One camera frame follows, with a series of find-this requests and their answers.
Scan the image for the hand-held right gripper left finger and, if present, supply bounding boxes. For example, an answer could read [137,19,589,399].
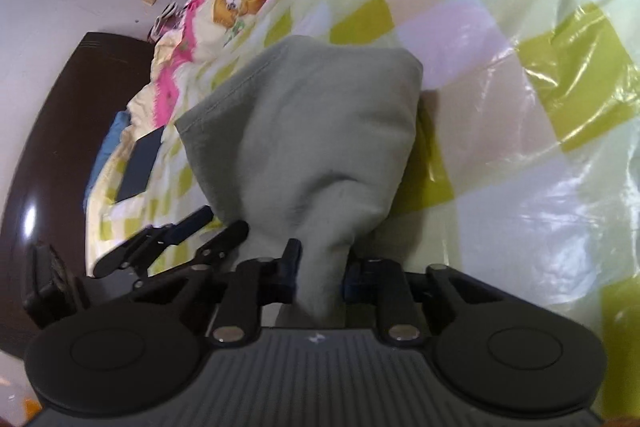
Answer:
[132,238,303,350]

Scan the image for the grey-green pants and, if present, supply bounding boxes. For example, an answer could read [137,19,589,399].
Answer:
[175,34,425,328]

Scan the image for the pile of light clothes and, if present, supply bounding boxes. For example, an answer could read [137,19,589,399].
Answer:
[147,2,186,42]

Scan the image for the yellow checked plastic bed cover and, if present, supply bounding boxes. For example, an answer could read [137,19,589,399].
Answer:
[82,0,640,418]

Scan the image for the blue pillow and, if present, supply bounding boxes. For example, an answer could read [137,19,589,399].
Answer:
[85,112,131,198]

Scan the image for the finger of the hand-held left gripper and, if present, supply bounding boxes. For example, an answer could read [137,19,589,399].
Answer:
[95,206,213,279]
[132,221,249,295]

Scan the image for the dark blue flat notebook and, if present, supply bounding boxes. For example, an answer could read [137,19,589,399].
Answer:
[116,127,165,202]

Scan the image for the dark wooden headboard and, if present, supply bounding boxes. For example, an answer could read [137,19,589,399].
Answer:
[0,32,156,343]

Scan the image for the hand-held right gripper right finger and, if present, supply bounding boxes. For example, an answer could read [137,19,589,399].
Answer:
[342,259,506,348]

